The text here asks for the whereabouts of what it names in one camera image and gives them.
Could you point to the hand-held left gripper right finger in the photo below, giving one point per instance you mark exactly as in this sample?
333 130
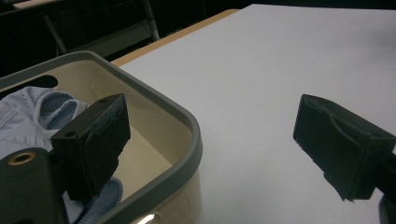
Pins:
336 149

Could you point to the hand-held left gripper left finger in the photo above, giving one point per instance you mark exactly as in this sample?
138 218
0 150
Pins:
90 146

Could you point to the light blue knit shirt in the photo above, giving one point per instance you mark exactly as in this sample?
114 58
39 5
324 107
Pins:
21 121

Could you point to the beige plastic bin grey rim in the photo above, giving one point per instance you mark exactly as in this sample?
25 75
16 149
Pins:
174 130

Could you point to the white table board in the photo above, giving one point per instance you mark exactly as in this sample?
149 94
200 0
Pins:
264 68

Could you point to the wooden table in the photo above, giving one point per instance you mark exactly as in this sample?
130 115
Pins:
174 35

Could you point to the grey metal desk frame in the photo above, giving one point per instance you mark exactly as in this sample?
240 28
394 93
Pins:
118 37

